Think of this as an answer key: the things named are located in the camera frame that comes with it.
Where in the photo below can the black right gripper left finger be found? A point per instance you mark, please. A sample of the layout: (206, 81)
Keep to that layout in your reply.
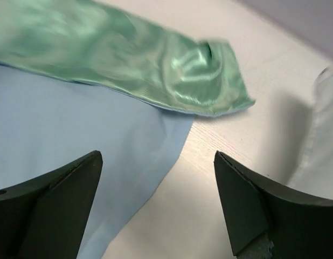
(46, 217)

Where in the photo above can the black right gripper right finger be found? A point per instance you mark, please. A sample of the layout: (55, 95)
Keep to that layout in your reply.
(265, 219)

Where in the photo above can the white pillow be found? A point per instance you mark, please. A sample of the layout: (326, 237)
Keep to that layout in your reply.
(314, 174)

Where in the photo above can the blue green satin pillowcase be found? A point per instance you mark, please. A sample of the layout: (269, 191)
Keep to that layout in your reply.
(78, 76)

